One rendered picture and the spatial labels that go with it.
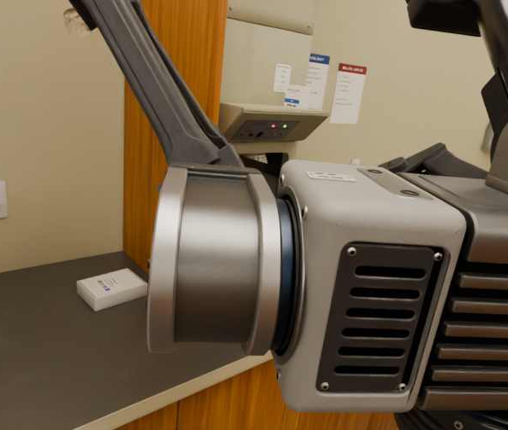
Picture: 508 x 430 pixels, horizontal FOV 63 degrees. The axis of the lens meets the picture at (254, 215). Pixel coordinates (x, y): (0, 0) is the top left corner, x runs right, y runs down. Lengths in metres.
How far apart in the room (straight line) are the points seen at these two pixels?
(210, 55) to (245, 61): 0.18
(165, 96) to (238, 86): 0.66
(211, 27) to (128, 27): 0.48
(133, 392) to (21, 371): 0.25
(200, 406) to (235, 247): 0.87
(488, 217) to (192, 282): 0.19
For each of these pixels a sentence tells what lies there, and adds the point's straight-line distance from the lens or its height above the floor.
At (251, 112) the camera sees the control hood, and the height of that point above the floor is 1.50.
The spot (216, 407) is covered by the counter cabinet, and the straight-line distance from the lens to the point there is 1.16.
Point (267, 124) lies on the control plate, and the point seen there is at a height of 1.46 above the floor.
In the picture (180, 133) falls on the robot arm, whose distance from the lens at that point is 0.50.
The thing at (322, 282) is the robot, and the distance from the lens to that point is 0.26.
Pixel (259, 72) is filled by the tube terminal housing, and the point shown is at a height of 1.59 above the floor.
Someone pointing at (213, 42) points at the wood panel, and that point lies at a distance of 1.01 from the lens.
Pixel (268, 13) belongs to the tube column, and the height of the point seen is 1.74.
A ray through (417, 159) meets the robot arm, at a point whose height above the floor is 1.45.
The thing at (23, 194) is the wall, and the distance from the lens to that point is 1.45.
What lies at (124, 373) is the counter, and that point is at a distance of 1.02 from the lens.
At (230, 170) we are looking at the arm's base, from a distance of 0.36.
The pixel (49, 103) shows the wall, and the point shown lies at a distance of 1.41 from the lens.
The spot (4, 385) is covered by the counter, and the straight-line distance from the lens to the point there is 1.05.
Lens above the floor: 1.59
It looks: 19 degrees down
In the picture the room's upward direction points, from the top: 7 degrees clockwise
